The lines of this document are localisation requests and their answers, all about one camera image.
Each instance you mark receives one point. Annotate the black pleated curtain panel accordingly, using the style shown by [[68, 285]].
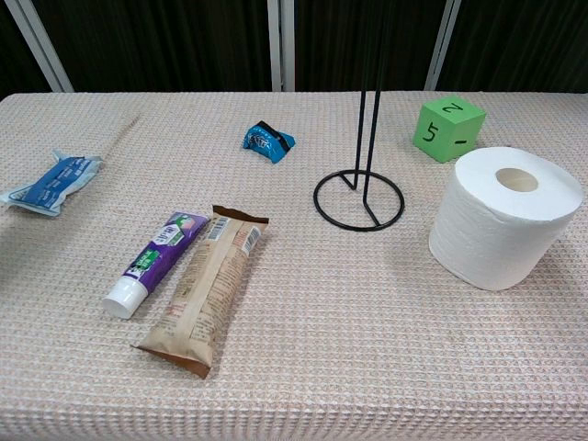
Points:
[[11, 46], [161, 41], [528, 41], [331, 41]]

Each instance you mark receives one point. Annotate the brown snack package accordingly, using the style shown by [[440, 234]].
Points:
[[206, 285]]

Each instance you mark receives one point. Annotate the beige waffle tablecloth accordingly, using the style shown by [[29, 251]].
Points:
[[321, 344]]

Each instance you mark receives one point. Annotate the blue wet wipes pack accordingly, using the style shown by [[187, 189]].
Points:
[[50, 184]]

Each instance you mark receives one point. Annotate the blue snack packet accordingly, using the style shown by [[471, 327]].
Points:
[[266, 140]]

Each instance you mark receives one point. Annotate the green numbered foam cube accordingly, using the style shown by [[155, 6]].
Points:
[[441, 133]]

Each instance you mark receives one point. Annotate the white partition frame post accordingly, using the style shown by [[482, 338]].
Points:
[[42, 50], [442, 46], [281, 46]]

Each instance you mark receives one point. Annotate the white toilet paper roll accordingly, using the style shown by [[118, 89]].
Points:
[[496, 229]]

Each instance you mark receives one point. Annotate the purple toothpaste tube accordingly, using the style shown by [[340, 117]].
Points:
[[156, 257]]

